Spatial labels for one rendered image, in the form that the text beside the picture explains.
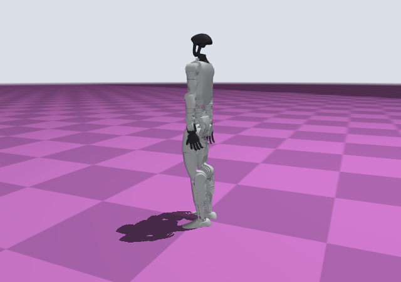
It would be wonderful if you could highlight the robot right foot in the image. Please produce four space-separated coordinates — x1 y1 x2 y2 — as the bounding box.
193 210 217 219

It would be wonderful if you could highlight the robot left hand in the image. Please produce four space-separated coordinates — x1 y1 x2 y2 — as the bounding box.
186 124 203 150

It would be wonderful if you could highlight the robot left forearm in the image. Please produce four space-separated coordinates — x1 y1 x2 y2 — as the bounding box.
185 93 196 131

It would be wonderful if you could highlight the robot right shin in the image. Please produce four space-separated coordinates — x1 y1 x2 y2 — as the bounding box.
204 167 214 214

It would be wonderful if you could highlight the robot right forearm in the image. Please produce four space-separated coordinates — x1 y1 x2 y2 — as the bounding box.
204 99 213 124

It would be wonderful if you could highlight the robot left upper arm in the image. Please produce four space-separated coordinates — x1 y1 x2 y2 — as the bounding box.
184 63 200 100

